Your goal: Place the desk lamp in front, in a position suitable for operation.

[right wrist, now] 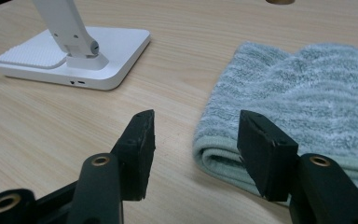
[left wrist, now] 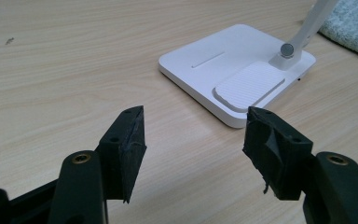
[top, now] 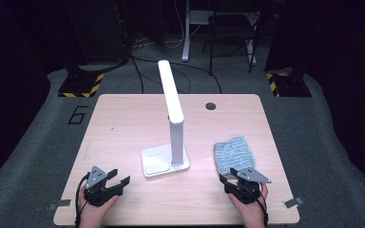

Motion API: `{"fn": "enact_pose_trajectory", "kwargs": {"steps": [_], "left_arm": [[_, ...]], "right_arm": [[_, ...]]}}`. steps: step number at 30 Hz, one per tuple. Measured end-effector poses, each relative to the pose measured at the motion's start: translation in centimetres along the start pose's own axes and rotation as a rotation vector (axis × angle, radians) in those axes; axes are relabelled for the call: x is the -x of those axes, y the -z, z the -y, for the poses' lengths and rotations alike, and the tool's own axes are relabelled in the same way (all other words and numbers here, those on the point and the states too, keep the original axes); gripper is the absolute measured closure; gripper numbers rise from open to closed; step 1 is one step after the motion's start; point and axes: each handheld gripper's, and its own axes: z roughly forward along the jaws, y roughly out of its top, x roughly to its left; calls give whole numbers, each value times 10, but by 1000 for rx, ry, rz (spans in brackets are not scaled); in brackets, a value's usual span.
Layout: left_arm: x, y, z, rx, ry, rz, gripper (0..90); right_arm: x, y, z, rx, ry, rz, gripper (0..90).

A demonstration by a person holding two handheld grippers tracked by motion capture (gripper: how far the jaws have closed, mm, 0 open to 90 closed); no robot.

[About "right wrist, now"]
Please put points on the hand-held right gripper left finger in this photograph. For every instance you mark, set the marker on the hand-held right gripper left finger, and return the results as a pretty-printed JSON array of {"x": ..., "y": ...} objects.
[{"x": 136, "y": 155}]

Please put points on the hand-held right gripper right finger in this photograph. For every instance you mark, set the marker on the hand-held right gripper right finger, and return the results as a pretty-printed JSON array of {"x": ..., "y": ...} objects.
[{"x": 265, "y": 161}]

